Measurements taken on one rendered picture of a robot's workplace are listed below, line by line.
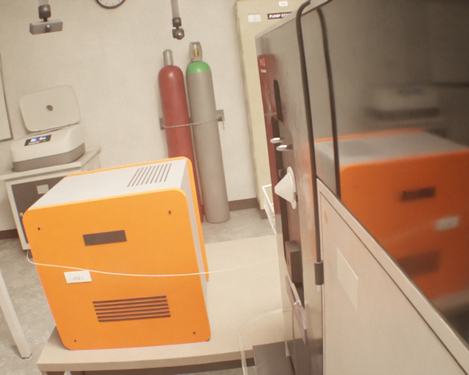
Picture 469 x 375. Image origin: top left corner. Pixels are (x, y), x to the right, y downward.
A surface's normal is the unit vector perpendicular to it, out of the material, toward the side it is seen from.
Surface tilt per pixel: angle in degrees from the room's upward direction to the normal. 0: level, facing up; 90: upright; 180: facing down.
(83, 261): 90
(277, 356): 0
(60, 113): 105
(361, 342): 90
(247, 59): 90
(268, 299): 0
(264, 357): 0
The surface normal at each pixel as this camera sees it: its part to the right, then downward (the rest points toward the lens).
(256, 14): 0.07, 0.28
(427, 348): -0.99, 0.13
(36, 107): 0.10, 0.51
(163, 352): -0.11, -0.95
